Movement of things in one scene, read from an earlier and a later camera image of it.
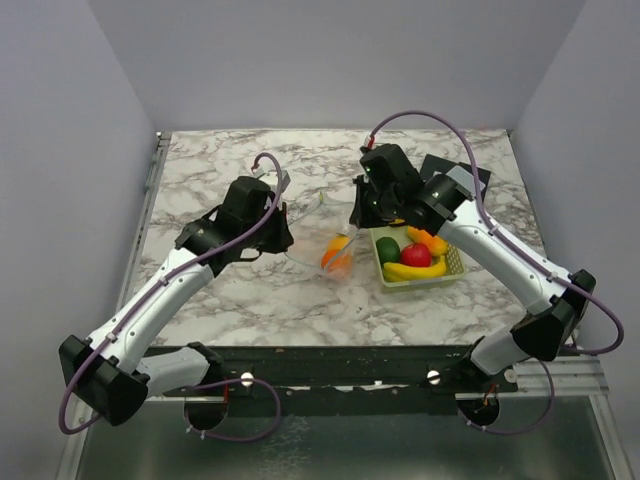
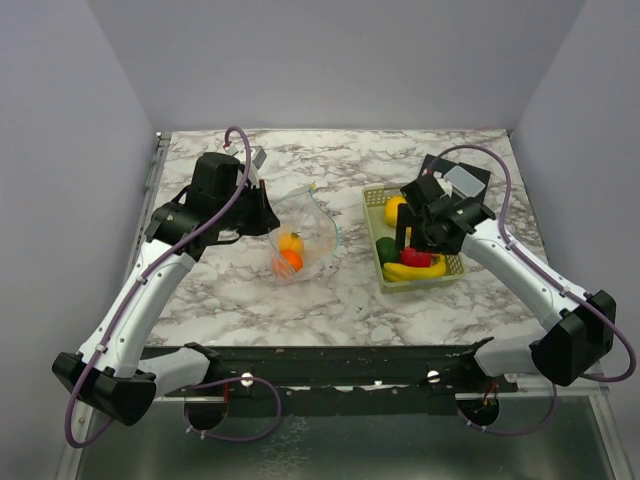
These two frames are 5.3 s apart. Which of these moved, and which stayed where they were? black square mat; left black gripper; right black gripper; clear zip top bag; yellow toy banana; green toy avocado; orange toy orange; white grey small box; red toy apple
Moved: right black gripper; left black gripper; clear zip top bag; orange toy orange
Stayed: yellow toy banana; black square mat; green toy avocado; white grey small box; red toy apple
